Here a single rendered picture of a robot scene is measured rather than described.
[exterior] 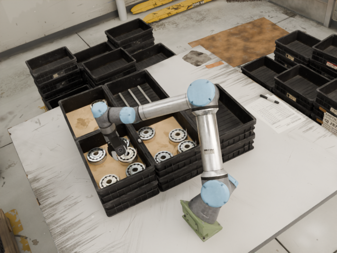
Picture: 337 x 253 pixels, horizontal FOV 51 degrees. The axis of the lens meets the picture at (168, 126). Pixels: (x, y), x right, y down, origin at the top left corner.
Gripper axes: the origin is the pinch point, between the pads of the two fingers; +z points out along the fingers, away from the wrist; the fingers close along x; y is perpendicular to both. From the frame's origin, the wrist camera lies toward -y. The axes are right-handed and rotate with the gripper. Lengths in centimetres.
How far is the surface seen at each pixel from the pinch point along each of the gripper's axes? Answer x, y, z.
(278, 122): -94, -7, 26
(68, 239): 40.5, -20.5, 13.6
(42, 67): 24, 185, 34
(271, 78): -153, 77, 74
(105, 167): 9.7, 2.3, 3.3
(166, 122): -32.8, 16.7, 7.2
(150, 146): -16.9, 3.3, 5.8
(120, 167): 3.0, -2.1, 3.9
